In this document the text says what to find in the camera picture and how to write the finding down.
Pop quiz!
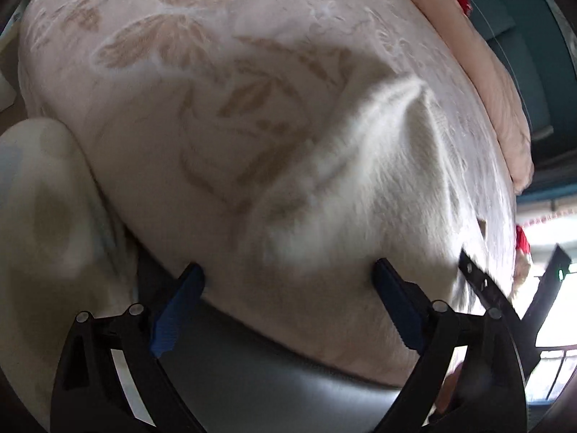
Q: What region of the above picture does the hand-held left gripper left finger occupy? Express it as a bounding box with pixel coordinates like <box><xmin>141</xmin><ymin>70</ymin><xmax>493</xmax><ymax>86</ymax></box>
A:
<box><xmin>49</xmin><ymin>262</ymin><xmax>208</xmax><ymax>433</ymax></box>

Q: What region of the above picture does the blue padded headboard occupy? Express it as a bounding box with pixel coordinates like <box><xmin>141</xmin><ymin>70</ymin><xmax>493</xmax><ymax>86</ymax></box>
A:
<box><xmin>460</xmin><ymin>0</ymin><xmax>560</xmax><ymax>136</ymax></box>

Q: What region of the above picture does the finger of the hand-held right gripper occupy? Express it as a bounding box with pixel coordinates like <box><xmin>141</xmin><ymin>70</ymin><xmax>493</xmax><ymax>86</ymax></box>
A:
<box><xmin>457</xmin><ymin>247</ymin><xmax>521</xmax><ymax>325</ymax></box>
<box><xmin>518</xmin><ymin>242</ymin><xmax>572</xmax><ymax>362</ymax></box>

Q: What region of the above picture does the bright window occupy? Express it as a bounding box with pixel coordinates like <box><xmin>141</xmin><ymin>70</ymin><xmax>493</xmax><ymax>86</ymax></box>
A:
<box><xmin>518</xmin><ymin>207</ymin><xmax>577</xmax><ymax>407</ymax></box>

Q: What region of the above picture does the cream crumpled cloth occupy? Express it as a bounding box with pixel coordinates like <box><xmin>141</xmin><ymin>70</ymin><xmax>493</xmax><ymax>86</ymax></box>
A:
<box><xmin>511</xmin><ymin>253</ymin><xmax>533</xmax><ymax>298</ymax></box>

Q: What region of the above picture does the pink duvet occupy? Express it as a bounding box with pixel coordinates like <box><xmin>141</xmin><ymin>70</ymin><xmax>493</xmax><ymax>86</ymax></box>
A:
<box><xmin>379</xmin><ymin>0</ymin><xmax>535</xmax><ymax>194</ymax></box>

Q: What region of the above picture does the small red fabric item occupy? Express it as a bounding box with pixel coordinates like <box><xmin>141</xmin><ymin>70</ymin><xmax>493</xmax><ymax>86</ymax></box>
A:
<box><xmin>514</xmin><ymin>224</ymin><xmax>533</xmax><ymax>253</ymax></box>

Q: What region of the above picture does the pink floral bedspread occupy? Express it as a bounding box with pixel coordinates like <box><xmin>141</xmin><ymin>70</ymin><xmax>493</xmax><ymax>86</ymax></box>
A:
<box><xmin>18</xmin><ymin>0</ymin><xmax>517</xmax><ymax>389</ymax></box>

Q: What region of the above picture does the cream sweater with black bows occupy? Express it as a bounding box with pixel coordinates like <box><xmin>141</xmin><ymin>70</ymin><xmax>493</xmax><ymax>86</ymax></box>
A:
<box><xmin>252</xmin><ymin>74</ymin><xmax>515</xmax><ymax>307</ymax></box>

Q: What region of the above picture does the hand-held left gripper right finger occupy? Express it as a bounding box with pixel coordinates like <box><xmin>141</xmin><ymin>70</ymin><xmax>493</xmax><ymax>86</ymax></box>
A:
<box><xmin>374</xmin><ymin>257</ymin><xmax>528</xmax><ymax>433</ymax></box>

